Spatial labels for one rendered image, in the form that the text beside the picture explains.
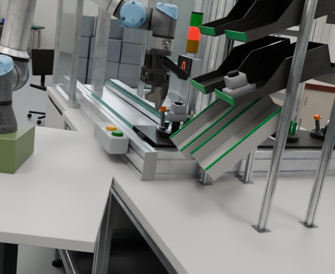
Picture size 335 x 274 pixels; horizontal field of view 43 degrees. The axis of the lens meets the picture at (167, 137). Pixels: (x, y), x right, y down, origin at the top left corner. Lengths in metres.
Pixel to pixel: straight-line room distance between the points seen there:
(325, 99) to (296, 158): 4.40
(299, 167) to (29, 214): 1.05
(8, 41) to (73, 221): 0.68
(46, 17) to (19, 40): 10.34
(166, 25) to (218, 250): 0.75
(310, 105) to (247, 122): 4.80
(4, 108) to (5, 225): 0.45
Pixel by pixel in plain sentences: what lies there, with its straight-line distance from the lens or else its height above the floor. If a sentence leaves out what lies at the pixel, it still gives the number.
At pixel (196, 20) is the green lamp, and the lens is 1.74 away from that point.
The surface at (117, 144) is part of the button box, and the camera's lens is 1.50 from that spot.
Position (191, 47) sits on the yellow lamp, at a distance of 1.74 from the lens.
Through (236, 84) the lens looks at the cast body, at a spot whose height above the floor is 1.24.
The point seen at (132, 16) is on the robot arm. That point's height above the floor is 1.37.
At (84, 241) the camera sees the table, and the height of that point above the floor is 0.86.
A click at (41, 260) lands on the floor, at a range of 2.58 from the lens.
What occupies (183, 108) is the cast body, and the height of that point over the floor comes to 1.08.
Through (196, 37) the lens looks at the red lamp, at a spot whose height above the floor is 1.32.
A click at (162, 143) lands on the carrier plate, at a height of 0.97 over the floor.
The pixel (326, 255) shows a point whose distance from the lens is 1.20.
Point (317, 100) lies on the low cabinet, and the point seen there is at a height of 0.61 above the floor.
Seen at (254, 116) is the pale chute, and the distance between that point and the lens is 1.27.
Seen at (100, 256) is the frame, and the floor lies 0.50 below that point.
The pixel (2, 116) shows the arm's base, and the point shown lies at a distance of 1.43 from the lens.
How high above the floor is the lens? 1.38
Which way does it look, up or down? 15 degrees down
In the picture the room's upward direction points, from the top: 8 degrees clockwise
